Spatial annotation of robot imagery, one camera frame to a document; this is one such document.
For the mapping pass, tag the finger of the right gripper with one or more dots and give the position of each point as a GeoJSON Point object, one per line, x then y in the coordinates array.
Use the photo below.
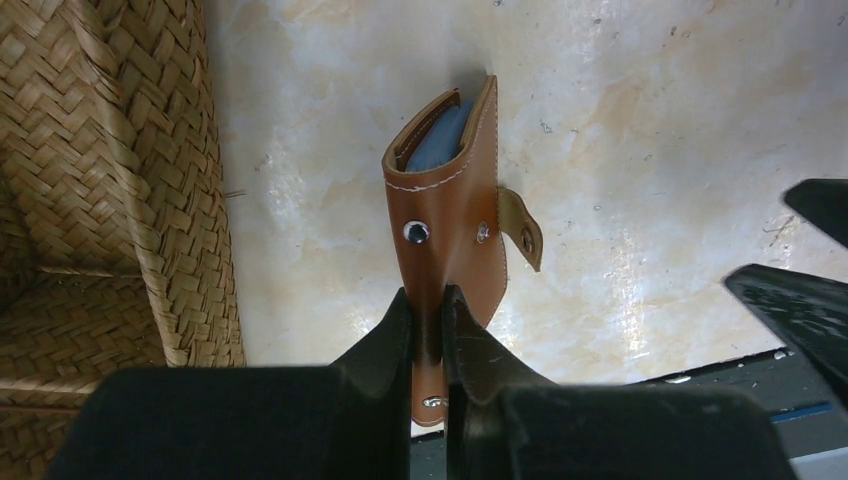
{"type": "Point", "coordinates": [823, 203]}
{"type": "Point", "coordinates": [806, 312]}

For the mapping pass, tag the woven straw divided tray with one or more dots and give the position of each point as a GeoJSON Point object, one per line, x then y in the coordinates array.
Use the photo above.
{"type": "Point", "coordinates": [115, 243]}

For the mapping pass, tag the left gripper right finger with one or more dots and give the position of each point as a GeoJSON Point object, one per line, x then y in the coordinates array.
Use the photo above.
{"type": "Point", "coordinates": [507, 421]}

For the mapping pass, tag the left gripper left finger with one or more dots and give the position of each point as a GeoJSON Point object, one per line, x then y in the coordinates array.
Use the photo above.
{"type": "Point", "coordinates": [349, 419]}

